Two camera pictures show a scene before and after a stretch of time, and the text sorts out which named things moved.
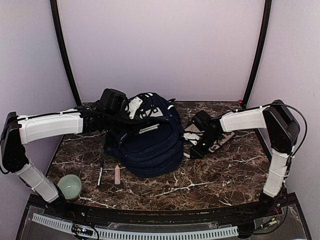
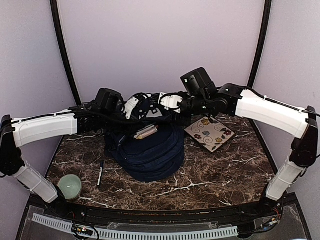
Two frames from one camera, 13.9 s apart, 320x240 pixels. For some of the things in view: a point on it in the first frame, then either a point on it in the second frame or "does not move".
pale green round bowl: [70, 185] does not move
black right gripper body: [209, 140] → [198, 105]
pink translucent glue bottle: [117, 175] → [148, 133]
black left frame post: [58, 27] does not move
